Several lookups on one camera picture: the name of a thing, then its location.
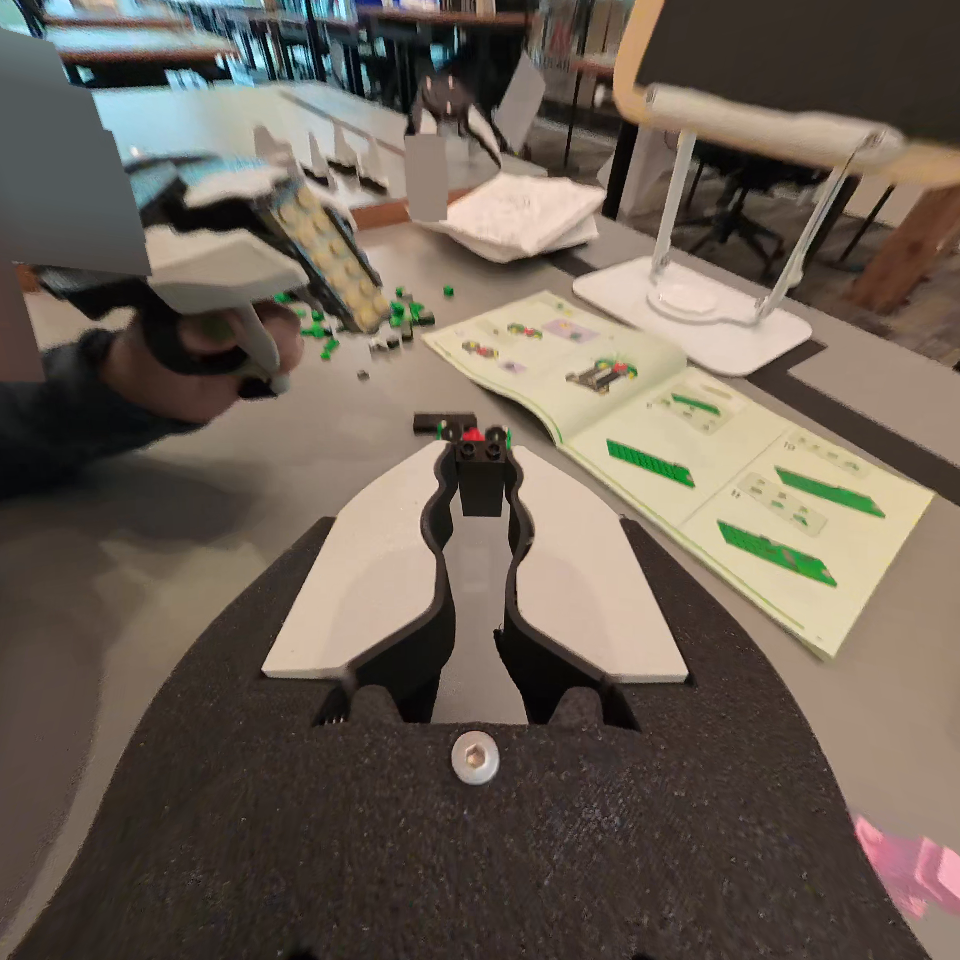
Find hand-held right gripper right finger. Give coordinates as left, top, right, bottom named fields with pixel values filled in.
left=493, top=444, right=690, bottom=724

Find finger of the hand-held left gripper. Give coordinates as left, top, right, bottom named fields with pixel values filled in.
left=183, top=161, right=303, bottom=209
left=146, top=206, right=312, bottom=316

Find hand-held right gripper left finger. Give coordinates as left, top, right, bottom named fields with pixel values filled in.
left=261, top=441, right=459, bottom=723

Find black and tan brick assembly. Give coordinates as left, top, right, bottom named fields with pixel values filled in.
left=255, top=183, right=393, bottom=336

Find black square brick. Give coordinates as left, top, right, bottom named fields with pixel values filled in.
left=452, top=438, right=510, bottom=519

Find grey desk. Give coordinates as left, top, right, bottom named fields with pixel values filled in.
left=0, top=217, right=960, bottom=960

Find person's left hand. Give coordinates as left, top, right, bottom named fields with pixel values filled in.
left=105, top=300, right=305, bottom=426

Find pile of green bricks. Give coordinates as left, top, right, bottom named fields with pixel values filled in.
left=273, top=283, right=459, bottom=380

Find background shelves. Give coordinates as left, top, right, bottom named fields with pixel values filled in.
left=0, top=0, right=624, bottom=87

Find green instruction booklet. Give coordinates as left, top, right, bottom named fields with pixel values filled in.
left=422, top=291, right=937, bottom=661

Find small red green brick assembly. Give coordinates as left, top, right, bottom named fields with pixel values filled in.
left=437, top=423, right=515, bottom=455

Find spare black and white gripper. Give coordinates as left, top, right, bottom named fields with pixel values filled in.
left=408, top=71, right=504, bottom=170

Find folded white paper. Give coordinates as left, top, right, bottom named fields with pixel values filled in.
left=411, top=174, right=607, bottom=264

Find white tablet stand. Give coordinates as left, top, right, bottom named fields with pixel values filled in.
left=573, top=82, right=912, bottom=378

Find black office chair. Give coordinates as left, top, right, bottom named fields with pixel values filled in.
left=686, top=146, right=796, bottom=279

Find wood framed black screen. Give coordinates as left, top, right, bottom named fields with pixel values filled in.
left=613, top=0, right=960, bottom=189

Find wooden post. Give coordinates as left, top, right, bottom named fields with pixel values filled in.
left=851, top=183, right=960, bottom=316

